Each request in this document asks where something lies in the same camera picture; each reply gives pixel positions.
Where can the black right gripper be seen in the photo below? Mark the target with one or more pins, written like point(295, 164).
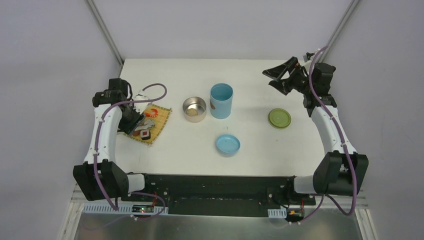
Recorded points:
point(288, 78)

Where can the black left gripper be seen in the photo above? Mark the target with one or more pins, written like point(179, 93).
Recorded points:
point(137, 122)

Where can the sushi roll white black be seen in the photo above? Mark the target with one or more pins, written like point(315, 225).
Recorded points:
point(144, 126)

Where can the metal tongs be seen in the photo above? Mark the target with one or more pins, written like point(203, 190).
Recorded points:
point(148, 120)

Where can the sushi roll red centre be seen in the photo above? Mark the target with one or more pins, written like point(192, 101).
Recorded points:
point(145, 135)

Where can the beige round rice ball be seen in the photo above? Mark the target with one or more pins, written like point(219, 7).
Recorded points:
point(192, 112)

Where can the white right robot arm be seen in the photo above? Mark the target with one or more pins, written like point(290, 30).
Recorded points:
point(342, 170)

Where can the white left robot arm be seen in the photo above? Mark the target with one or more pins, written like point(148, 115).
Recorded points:
point(99, 175)

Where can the orange toy shrimp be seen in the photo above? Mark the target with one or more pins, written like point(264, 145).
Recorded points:
point(151, 113)

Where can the yellow bamboo mat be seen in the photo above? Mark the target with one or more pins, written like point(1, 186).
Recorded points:
point(160, 122)

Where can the green round lid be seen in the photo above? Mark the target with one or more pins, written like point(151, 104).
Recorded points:
point(279, 118)

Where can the blue cylindrical container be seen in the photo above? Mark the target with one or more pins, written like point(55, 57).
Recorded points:
point(221, 97)

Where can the stainless steel bowl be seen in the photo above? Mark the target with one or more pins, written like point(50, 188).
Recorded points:
point(197, 103)

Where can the blue round lid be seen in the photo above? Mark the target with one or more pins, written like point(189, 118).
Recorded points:
point(227, 145)

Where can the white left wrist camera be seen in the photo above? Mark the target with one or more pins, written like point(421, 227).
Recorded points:
point(141, 103)

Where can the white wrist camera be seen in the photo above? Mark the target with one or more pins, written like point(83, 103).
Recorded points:
point(308, 56)
point(141, 103)

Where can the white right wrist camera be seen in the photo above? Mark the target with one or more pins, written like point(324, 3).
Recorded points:
point(308, 56)

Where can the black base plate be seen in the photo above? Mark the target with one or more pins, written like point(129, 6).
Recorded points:
point(230, 196)

